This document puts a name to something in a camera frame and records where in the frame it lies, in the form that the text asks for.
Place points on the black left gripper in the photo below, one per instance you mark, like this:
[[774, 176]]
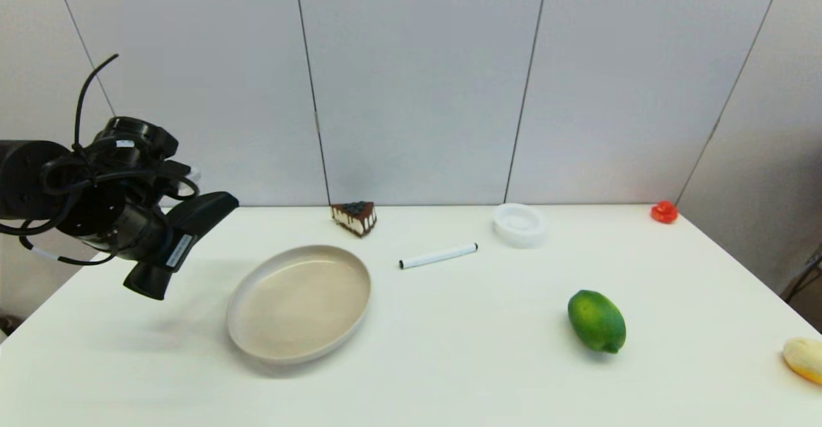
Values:
[[128, 228]]

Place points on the black glasses case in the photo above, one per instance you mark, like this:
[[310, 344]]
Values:
[[205, 212]]

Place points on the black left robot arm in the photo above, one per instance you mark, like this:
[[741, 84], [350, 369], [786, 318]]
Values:
[[32, 180]]

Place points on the dark floor object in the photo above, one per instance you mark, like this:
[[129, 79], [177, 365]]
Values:
[[6, 327]]

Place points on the beige round plate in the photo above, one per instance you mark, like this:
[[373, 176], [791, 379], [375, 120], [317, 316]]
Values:
[[302, 302]]

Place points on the chocolate blueberry cake slice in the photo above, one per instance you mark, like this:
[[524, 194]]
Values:
[[354, 216]]

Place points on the white marker pen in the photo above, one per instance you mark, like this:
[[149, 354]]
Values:
[[437, 257]]

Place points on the white round dish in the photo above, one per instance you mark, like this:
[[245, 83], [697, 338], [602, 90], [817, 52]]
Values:
[[519, 225]]

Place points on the green lime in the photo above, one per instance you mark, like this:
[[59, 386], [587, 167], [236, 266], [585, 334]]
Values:
[[596, 321]]

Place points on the red toy pepper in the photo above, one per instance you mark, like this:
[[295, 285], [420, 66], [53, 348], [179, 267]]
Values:
[[664, 212]]

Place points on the yellow peeled banana piece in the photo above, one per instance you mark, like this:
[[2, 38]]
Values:
[[804, 357]]

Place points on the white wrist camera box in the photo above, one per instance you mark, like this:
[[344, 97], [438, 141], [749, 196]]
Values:
[[191, 175]]

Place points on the dark stand frame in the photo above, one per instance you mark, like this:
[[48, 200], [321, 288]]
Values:
[[810, 266]]

